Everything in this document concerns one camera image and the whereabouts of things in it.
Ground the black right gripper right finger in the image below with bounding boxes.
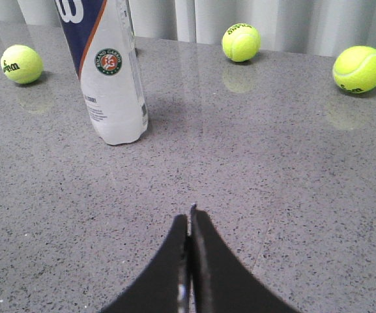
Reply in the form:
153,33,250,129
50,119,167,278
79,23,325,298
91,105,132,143
190,205,297,312

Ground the tennis ball centre back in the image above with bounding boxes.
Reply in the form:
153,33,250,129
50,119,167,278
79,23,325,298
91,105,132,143
222,23,261,63

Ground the Wilson tennis ball can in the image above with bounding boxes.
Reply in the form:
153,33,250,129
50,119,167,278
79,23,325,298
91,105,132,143
55,0,149,145

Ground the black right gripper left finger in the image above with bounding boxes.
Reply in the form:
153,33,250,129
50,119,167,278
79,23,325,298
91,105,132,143
102,215,188,313

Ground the tennis ball behind can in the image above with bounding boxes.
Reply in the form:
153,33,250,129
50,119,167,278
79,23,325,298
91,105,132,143
0,44,44,84

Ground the tennis ball far right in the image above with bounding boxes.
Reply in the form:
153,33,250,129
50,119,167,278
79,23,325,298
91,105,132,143
332,46,376,94

